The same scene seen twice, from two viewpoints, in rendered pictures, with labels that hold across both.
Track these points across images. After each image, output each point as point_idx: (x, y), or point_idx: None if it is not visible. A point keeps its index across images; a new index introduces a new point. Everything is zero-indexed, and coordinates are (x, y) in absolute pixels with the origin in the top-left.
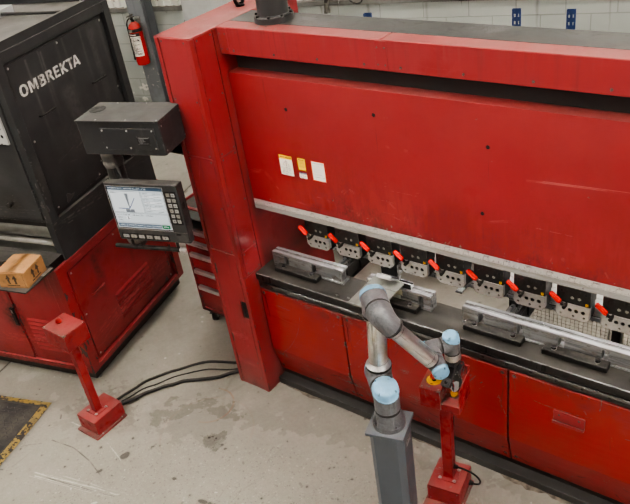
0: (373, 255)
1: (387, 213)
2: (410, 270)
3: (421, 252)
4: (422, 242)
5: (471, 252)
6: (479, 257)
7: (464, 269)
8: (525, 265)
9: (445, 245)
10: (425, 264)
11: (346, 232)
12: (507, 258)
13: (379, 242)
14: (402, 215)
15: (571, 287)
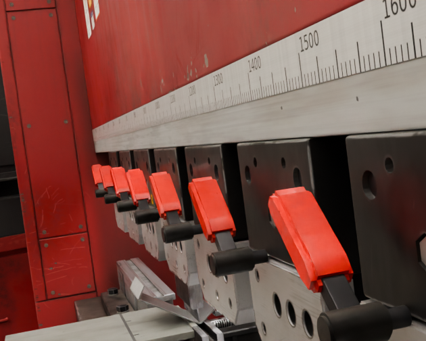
0: (125, 208)
1: (132, 34)
2: (172, 257)
3: (172, 160)
4: (168, 109)
5: (225, 74)
6: (242, 90)
7: (234, 205)
8: (383, 1)
9: (188, 86)
10: (182, 216)
11: (124, 156)
12: (306, 9)
13: (141, 162)
14: (140, 16)
15: None
